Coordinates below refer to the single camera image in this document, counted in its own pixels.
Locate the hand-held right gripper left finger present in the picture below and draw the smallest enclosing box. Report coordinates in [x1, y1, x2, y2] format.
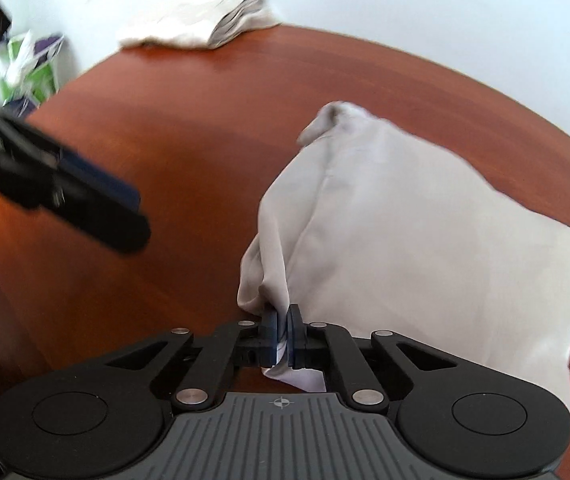
[85, 309, 281, 411]

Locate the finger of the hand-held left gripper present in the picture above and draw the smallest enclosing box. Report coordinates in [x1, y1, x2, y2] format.
[30, 177, 152, 256]
[57, 149, 142, 211]

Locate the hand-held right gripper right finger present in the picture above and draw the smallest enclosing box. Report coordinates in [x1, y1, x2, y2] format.
[287, 305, 473, 411]

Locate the beige collared shirt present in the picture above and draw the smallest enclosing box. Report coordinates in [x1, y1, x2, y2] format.
[237, 101, 570, 418]

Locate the green white shopping bag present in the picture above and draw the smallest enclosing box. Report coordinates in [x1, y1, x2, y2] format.
[0, 30, 66, 111]

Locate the folded beige garment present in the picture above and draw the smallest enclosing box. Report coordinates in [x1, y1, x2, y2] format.
[115, 0, 282, 52]

